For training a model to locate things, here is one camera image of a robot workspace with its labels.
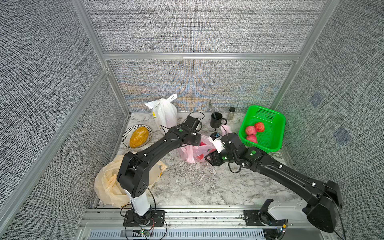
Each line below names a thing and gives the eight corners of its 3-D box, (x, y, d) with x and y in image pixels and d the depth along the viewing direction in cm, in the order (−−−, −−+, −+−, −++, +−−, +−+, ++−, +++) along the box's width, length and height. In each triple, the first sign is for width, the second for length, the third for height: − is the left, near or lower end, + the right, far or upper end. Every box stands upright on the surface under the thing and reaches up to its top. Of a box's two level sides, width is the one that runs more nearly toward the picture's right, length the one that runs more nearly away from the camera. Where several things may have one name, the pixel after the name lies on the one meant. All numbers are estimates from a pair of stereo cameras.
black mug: (210, 128, 110) (211, 121, 104) (209, 119, 116) (210, 112, 110) (226, 128, 110) (228, 121, 104) (224, 119, 116) (226, 112, 110)
